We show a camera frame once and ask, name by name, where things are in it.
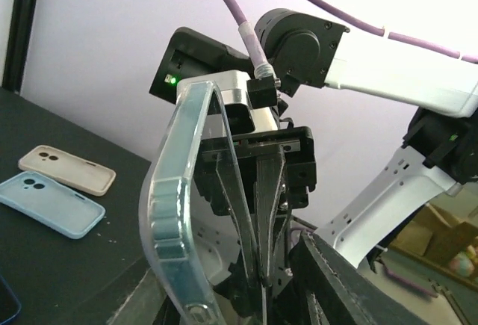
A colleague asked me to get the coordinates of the left black frame post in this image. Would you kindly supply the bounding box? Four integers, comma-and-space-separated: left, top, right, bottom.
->
1, 0, 37, 93

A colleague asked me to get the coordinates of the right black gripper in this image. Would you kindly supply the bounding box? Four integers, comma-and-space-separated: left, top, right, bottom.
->
194, 126, 317, 318

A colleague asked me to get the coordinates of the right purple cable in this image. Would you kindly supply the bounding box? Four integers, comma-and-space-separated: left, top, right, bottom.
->
199, 0, 478, 81

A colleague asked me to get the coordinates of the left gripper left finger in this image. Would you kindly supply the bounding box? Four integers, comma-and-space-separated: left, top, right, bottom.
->
106, 270, 181, 325

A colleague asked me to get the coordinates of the dark blue phone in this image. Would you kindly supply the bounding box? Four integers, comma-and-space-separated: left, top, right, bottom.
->
0, 276, 22, 325

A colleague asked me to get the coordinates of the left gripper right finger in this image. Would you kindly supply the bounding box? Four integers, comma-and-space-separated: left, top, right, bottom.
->
290, 232, 426, 325

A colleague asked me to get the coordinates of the beige phone case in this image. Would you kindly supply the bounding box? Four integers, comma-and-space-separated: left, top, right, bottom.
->
18, 145, 117, 196

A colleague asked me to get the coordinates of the light blue phone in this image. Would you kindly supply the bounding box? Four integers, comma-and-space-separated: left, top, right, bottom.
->
1, 171, 105, 240

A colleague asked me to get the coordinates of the cardboard box with toys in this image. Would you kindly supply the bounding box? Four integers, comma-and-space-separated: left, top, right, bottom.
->
390, 205, 477, 291

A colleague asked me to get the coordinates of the teal phone with ring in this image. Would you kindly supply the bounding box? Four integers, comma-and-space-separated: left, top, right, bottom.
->
137, 80, 268, 325

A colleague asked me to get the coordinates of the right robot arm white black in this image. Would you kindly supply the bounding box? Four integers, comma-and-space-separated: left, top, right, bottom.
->
139, 9, 477, 324

